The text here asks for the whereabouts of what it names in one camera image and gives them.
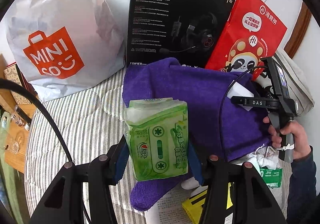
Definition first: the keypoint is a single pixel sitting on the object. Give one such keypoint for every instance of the striped cushion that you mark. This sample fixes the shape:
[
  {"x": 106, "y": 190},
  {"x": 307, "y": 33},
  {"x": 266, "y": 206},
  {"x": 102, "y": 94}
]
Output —
[{"x": 90, "y": 122}]

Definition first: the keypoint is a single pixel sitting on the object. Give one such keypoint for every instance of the green snack packet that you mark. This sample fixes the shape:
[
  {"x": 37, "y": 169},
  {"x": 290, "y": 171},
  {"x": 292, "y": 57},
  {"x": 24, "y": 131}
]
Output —
[{"x": 271, "y": 177}]

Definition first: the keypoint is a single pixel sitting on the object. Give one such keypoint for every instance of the white Nike waist bag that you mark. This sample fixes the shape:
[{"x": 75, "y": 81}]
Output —
[{"x": 297, "y": 83}]

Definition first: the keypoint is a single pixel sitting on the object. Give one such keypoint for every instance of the green tissue pack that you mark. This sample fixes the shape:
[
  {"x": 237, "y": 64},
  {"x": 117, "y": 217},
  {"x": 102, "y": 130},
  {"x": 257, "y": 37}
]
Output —
[{"x": 157, "y": 137}]

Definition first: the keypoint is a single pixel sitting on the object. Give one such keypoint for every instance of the red panda paper bag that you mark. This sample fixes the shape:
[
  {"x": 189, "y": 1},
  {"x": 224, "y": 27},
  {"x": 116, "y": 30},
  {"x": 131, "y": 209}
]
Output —
[{"x": 252, "y": 32}]

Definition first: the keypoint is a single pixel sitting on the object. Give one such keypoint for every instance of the person's right hand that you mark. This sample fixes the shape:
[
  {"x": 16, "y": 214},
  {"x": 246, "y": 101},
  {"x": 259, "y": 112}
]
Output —
[{"x": 302, "y": 147}]

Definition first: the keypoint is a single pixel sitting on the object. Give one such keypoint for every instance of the white Miniso plastic bag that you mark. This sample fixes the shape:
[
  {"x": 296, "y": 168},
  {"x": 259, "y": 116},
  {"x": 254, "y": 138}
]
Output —
[{"x": 64, "y": 46}]

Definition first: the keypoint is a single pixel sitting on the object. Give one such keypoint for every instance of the purple towel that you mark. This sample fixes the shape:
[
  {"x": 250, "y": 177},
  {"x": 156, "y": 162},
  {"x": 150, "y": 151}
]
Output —
[{"x": 218, "y": 126}]

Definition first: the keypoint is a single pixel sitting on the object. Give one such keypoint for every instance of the right forearm dark sleeve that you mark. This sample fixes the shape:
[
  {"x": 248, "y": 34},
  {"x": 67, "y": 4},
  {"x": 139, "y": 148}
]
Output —
[{"x": 302, "y": 201}]

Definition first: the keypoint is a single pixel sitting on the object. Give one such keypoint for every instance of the wooden side table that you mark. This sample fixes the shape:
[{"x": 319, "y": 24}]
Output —
[{"x": 16, "y": 133}]

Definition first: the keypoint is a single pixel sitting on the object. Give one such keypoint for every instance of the newspaper sheet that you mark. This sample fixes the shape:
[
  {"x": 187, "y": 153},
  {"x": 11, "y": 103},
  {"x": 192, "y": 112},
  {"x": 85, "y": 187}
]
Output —
[{"x": 169, "y": 209}]

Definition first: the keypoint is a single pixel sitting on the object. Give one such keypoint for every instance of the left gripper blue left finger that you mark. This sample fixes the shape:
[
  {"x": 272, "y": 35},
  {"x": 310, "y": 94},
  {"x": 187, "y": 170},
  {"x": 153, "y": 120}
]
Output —
[{"x": 119, "y": 160}]

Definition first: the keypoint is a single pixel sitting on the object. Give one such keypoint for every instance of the black headset box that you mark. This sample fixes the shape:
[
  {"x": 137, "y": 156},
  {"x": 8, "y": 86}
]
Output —
[{"x": 186, "y": 30}]

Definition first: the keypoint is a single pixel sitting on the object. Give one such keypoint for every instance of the white sponge block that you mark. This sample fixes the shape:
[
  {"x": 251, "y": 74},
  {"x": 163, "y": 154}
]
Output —
[{"x": 238, "y": 90}]

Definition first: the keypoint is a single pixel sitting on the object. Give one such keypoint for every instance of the yellow Adidas pouch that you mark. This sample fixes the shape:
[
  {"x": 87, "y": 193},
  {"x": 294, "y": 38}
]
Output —
[{"x": 194, "y": 205}]

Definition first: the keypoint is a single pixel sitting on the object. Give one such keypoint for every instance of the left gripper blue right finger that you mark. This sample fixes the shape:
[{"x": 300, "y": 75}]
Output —
[{"x": 197, "y": 163}]

